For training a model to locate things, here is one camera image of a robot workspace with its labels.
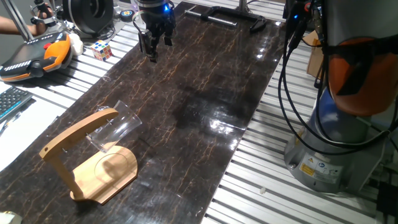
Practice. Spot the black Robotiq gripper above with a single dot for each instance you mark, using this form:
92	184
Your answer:
158	20

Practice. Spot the clear glass cup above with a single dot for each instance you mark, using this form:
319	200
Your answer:
121	124

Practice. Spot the black handheld device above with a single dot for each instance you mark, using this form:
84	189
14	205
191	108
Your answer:
42	7

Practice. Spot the person's forearm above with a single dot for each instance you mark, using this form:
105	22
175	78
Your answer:
12	26

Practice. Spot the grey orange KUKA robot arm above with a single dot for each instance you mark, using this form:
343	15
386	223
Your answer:
342	130

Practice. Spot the wooden cup rack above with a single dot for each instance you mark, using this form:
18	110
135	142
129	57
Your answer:
102	177

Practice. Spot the person's hand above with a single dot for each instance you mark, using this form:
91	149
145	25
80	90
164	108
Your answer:
40	30

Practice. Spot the small blue yellow tape roll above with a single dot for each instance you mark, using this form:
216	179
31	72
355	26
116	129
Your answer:
127	15

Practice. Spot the silver metal rod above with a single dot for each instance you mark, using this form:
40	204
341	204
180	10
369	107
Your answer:
211	18

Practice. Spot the Rubik's cube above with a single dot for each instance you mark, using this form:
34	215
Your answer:
101	50

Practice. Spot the dark marble pattern mat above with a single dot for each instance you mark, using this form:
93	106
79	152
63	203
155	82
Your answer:
202	93

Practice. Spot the black filament spool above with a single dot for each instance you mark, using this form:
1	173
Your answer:
88	14

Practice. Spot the white rounded object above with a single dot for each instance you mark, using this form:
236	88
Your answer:
76	43

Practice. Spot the silver metal pole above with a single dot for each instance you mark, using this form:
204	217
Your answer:
243	4

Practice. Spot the orange black teach pendant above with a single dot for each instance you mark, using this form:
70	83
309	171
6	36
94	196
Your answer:
28	56

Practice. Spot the brown cardboard box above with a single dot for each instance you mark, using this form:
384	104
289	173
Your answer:
314	59

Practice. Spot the black computer keyboard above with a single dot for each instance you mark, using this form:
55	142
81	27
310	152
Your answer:
11	101

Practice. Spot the white paper sheet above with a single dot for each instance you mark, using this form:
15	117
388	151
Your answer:
28	133

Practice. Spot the small white debris piece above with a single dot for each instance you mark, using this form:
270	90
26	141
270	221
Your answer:
262	190

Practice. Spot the small pale packet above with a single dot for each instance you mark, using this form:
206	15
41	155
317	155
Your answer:
9	218

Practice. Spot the black metal bar frame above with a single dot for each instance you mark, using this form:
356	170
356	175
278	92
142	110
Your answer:
236	14

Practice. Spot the silver aluminium frame post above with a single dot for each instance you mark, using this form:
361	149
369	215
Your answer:
17	20

